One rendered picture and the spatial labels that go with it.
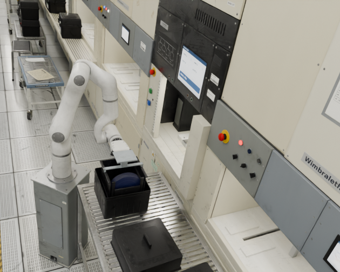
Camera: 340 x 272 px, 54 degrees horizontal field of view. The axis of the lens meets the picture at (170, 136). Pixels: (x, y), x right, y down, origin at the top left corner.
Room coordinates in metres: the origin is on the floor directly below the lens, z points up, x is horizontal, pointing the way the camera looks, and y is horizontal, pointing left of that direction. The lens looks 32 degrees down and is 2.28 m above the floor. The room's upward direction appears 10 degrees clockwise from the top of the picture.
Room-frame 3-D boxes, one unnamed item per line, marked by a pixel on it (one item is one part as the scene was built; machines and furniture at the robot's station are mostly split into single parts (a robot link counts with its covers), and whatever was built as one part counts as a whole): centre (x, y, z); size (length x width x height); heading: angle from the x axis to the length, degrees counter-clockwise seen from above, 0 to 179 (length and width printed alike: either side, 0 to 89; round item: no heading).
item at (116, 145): (1.64, 0.29, 1.09); 0.11 x 0.10 x 0.07; 29
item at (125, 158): (1.55, 0.24, 0.96); 0.24 x 0.20 x 0.32; 119
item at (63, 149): (1.72, 0.67, 1.07); 0.19 x 0.12 x 0.24; 13
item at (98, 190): (1.55, 0.24, 0.85); 0.28 x 0.28 x 0.17; 29
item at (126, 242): (1.17, 0.02, 0.83); 0.29 x 0.29 x 0.13; 32
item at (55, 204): (1.69, 0.66, 0.38); 0.28 x 0.28 x 0.76; 75
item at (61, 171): (1.69, 0.66, 0.85); 0.19 x 0.19 x 0.18
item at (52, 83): (3.90, 1.76, 0.24); 0.97 x 0.52 x 0.48; 32
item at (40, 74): (3.73, 1.70, 0.47); 0.31 x 0.23 x 0.02; 51
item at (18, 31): (5.37, 2.59, 0.24); 0.94 x 0.53 x 0.48; 29
